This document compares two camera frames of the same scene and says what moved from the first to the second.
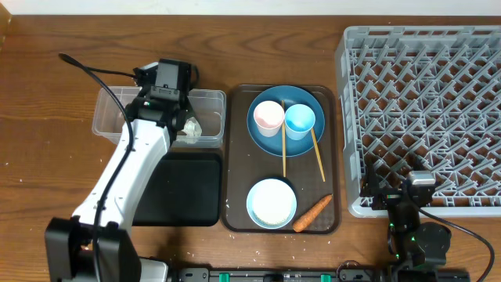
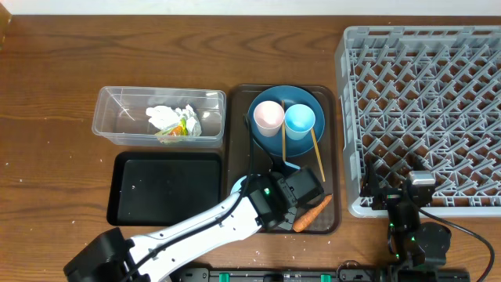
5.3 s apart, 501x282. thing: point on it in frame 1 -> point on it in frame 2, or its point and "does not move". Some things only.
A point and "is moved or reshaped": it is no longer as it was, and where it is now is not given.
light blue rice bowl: [271, 204] is moved or reshaped
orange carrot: [311, 214] does not move
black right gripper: [371, 188] does not move
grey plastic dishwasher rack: [423, 99] does not move
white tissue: [192, 130] is moved or reshaped
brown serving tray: [312, 176] does not move
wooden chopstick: [320, 162] does not move
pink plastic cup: [268, 117] does not move
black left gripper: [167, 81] -> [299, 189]
